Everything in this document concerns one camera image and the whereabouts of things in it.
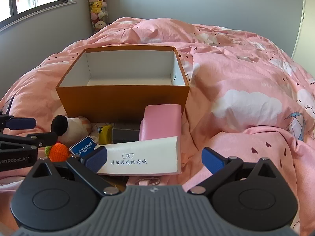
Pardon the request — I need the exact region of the orange cardboard box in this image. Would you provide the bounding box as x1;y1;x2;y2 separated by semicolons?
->
55;45;190;124

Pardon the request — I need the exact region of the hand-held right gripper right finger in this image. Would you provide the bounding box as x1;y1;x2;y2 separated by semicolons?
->
187;147;283;195

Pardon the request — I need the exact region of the pink printed blanket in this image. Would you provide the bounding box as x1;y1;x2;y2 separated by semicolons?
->
0;17;315;236

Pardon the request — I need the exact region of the yellow round toy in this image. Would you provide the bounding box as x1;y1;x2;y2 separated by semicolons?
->
97;125;114;145

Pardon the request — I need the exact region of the pink case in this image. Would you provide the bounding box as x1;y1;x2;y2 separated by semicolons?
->
139;104;183;142

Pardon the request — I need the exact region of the blue card tag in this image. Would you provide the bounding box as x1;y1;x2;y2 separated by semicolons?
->
69;135;99;156

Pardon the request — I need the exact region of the dark case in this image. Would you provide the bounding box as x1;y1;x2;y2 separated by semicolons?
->
112;122;142;143

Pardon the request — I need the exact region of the clear tube of plush toys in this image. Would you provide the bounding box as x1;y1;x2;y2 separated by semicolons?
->
85;0;109;33

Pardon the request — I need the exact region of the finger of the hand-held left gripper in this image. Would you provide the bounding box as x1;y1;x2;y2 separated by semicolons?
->
0;111;37;131
0;132;59;151

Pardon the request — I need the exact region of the white glasses case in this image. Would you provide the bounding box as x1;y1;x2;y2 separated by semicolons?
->
95;136;182;176

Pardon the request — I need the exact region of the orange crocheted toy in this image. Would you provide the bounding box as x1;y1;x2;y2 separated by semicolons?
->
45;143;72;163

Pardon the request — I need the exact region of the pink strap keychain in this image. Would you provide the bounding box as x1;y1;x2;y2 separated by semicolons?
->
127;177;160;186

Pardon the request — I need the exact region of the white plush toy black ear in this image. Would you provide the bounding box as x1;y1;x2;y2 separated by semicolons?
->
50;114;93;147

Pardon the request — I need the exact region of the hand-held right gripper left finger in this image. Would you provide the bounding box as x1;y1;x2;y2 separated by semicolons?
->
26;146;123;197

